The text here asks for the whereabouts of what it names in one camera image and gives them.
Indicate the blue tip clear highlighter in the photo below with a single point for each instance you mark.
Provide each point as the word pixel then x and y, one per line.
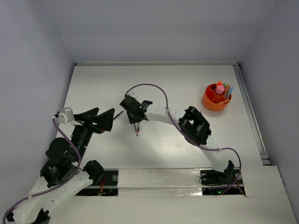
pixel 228 90

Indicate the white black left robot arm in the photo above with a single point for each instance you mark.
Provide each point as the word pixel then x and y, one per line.
pixel 62 176

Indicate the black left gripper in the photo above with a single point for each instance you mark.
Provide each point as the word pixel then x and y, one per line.
pixel 105 120

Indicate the red gel pen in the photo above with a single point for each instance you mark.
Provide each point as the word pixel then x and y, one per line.
pixel 138 128

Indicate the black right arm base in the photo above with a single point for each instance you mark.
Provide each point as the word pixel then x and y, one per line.
pixel 215 183

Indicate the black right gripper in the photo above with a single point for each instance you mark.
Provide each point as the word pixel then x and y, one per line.
pixel 132 120

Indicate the orange round organizer container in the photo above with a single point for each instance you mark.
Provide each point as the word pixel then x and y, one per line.
pixel 210 99

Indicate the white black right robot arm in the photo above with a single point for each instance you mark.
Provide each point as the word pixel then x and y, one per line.
pixel 189 122

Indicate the peach translucent marker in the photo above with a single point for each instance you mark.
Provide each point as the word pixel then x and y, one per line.
pixel 224 101

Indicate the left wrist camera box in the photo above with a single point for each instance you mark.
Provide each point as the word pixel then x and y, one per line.
pixel 65 116

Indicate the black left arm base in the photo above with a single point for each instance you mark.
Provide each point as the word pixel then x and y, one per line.
pixel 107 187

